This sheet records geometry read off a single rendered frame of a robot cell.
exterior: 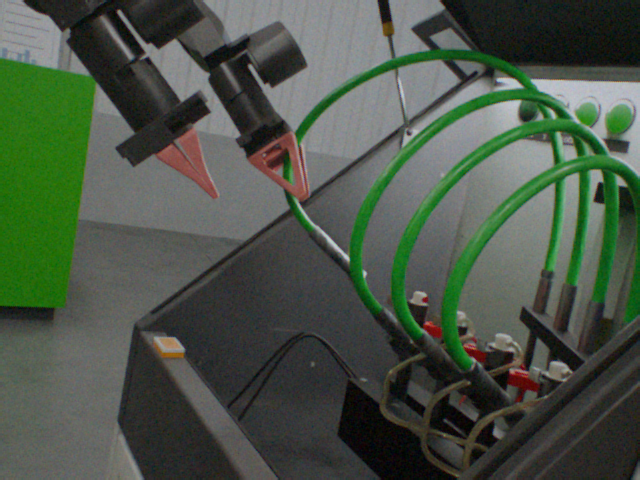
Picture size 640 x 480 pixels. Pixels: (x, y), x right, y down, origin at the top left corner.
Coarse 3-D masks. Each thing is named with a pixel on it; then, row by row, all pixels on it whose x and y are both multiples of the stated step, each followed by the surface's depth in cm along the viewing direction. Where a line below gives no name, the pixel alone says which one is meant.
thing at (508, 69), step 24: (456, 48) 98; (384, 72) 97; (504, 72) 99; (336, 96) 97; (312, 120) 97; (552, 144) 101; (288, 168) 98; (288, 192) 99; (552, 240) 102; (552, 264) 103
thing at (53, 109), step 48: (0, 96) 370; (48, 96) 379; (0, 144) 374; (48, 144) 383; (0, 192) 379; (48, 192) 388; (0, 240) 384; (48, 240) 394; (0, 288) 389; (48, 288) 399
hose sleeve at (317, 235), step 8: (312, 232) 100; (320, 232) 100; (320, 240) 100; (328, 240) 100; (328, 248) 100; (336, 248) 100; (336, 256) 100; (344, 256) 101; (336, 264) 102; (344, 264) 101
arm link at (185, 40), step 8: (200, 0) 102; (208, 8) 101; (208, 16) 101; (216, 16) 101; (216, 24) 101; (224, 32) 101; (176, 40) 106; (184, 40) 101; (192, 40) 100; (224, 40) 101; (184, 48) 106; (192, 48) 100; (192, 56) 105; (200, 56) 101; (200, 64) 104; (208, 72) 106
